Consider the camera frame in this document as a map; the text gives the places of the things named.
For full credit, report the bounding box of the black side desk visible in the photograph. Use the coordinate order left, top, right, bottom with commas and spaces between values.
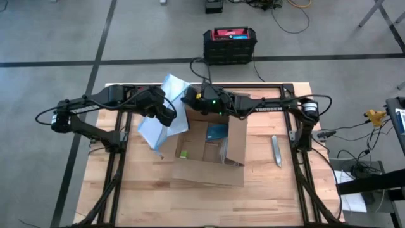
384, 96, 405, 156

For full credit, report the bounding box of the black floor cable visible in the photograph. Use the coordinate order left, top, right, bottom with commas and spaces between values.
270, 6, 311, 35

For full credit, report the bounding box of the blue card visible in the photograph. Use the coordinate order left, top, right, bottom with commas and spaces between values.
206, 123, 229, 141

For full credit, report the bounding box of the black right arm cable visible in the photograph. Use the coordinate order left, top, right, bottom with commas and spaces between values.
189, 56, 213, 93

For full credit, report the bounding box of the black power cable bundle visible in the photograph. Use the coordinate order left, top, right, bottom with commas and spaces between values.
335, 118, 395, 178

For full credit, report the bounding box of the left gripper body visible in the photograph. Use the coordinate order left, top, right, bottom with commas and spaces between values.
135, 85, 167, 117

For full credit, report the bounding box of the black aluminium table frame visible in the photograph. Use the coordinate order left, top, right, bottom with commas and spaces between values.
68, 82, 346, 228

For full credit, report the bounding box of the black power station cable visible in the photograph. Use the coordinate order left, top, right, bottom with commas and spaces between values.
252, 52, 266, 83

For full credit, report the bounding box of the grey side cart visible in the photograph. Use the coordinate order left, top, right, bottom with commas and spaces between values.
328, 157, 385, 213

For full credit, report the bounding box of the grey Stanley utility knife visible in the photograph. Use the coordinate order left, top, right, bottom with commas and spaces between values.
271, 134, 283, 168

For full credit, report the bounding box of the clear mesh pouch blue trim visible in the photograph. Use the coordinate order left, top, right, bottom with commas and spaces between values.
137, 73, 192, 156

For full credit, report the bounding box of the blue white carton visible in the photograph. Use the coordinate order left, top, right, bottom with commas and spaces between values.
394, 108, 405, 136

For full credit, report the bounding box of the white paper sheet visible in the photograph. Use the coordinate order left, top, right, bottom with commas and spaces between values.
333, 170, 368, 213

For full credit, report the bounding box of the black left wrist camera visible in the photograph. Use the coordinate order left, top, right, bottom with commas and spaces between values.
154, 106, 177, 128

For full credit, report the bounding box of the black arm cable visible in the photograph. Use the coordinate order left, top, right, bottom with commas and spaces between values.
189, 56, 213, 93
34, 88, 178, 127

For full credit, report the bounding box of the black red power station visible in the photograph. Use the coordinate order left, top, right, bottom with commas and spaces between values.
202, 26, 258, 67

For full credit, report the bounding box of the tangled floor cable bundle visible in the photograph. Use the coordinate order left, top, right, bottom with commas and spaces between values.
227, 0, 285, 11

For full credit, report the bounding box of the yellow floor cable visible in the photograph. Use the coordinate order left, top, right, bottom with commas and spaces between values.
286, 0, 313, 9

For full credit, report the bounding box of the black floor device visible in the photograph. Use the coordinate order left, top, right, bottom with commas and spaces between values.
204, 0, 224, 15

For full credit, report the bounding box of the black stand beam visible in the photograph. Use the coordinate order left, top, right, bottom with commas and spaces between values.
336, 168, 405, 196

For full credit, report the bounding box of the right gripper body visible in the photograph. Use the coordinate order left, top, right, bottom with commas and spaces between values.
189, 85, 237, 117

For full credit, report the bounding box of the brown cardboard box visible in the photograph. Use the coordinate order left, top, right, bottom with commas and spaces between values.
161, 91, 249, 187

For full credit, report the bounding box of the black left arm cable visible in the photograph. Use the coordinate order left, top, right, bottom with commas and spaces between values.
34, 88, 178, 127

